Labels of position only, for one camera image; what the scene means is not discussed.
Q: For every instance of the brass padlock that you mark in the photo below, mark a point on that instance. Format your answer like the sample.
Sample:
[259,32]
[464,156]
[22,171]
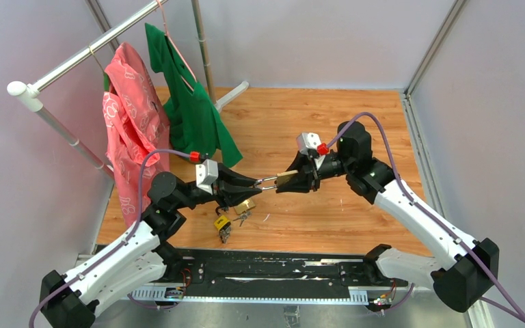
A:
[244,211]
[273,182]

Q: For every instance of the aluminium frame rail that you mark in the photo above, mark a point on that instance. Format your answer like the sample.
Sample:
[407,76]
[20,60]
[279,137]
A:
[408,102]

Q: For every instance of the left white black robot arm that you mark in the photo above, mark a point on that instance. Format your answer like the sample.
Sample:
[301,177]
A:
[142,254]

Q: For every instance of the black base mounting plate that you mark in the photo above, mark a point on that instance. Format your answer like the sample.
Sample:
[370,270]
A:
[225,275]

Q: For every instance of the yellow black padlock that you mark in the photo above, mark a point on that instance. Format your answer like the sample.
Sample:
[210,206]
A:
[222,224]

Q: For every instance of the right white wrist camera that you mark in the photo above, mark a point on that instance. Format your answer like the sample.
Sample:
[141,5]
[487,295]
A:
[308,143]

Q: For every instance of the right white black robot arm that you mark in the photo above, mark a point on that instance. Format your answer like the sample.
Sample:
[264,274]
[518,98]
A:
[461,268]

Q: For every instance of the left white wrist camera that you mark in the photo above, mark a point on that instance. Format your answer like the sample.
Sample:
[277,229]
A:
[206,175]

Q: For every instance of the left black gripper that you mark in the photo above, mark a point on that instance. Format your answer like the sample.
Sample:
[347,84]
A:
[226,197]

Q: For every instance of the pink patterned garment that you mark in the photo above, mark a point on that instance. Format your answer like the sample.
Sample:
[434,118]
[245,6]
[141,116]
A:
[136,126]

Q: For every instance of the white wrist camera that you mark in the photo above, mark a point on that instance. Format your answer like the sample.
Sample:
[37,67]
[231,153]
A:
[206,175]
[308,143]

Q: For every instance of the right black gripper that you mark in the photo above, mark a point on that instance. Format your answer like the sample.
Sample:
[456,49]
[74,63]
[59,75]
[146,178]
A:
[303,182]

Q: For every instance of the green garment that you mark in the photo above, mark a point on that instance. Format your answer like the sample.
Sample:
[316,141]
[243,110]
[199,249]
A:
[195,123]

